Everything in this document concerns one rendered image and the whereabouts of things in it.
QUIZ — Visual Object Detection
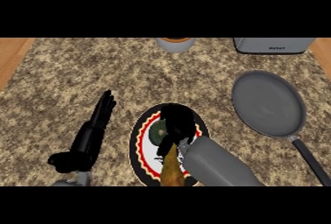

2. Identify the black rimmed patterned plate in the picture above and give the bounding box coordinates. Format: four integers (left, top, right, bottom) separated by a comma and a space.
129, 102, 212, 187

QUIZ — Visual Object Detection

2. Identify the grey cylindrical container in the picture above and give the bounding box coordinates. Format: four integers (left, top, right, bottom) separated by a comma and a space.
156, 38, 197, 53

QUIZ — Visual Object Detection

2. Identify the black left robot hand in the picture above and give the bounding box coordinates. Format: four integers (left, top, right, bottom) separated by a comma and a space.
46, 89, 119, 173

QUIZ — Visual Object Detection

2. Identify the grey frying pan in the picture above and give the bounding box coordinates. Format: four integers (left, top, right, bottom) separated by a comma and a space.
233, 70, 331, 187

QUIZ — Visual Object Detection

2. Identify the grey toaster appliance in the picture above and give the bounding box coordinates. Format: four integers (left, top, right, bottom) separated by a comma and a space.
233, 38, 317, 55

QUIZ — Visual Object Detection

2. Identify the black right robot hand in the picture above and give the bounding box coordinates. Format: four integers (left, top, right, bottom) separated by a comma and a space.
156, 103, 200, 158

